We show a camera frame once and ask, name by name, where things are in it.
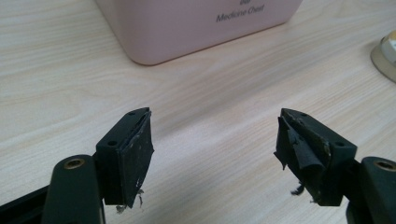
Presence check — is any round gold tin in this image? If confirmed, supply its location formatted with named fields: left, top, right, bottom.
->
left=370, top=30, right=396, bottom=84

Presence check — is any pink plastic medicine box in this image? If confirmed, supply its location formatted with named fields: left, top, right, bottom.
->
left=94, top=0, right=304, bottom=66

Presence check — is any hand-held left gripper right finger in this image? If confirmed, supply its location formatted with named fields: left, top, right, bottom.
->
left=274, top=107, right=359, bottom=207

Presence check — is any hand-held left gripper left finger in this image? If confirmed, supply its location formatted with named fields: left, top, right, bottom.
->
left=94, top=106, right=155, bottom=214

